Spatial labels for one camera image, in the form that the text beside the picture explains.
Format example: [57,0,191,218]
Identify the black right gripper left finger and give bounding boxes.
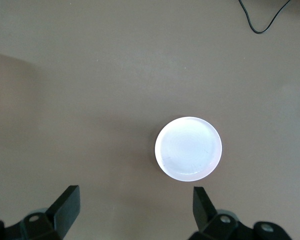
[0,184,80,240]

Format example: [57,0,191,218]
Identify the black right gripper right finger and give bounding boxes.
[189,186,293,240]

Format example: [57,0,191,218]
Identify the thin black looped cable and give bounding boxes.
[238,0,292,34]

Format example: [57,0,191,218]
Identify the pale pink round plate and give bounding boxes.
[154,116,223,183]

